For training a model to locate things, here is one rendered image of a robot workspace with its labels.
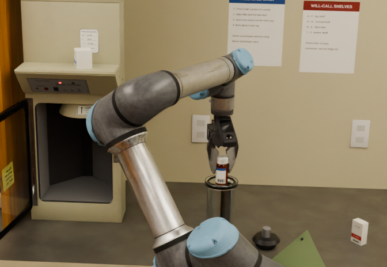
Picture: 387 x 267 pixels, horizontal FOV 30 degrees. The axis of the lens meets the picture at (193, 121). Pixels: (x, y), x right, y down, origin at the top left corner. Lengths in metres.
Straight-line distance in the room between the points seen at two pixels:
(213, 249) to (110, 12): 0.96
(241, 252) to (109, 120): 0.46
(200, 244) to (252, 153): 1.23
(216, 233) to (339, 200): 1.19
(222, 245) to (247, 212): 0.97
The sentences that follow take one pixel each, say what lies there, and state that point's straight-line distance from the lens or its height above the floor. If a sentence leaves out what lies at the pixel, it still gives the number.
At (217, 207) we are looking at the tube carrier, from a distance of 2.33.
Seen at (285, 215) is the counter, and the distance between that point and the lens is 2.67.
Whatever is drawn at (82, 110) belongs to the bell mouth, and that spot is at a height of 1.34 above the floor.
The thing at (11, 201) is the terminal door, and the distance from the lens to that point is 2.43.
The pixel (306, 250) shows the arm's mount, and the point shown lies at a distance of 1.85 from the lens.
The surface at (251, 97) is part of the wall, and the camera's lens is 2.84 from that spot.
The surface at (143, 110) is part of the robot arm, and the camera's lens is 1.78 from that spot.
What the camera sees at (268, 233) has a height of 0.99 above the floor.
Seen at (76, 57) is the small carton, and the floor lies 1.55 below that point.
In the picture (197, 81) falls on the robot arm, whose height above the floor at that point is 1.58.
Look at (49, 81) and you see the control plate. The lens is 2.36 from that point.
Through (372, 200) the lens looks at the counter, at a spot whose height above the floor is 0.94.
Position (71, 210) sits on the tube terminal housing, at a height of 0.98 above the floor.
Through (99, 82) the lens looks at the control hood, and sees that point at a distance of 2.33.
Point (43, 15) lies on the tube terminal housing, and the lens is 2.41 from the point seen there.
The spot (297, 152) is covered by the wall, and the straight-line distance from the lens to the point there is 2.92.
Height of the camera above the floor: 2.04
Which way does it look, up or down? 17 degrees down
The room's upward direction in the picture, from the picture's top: 1 degrees clockwise
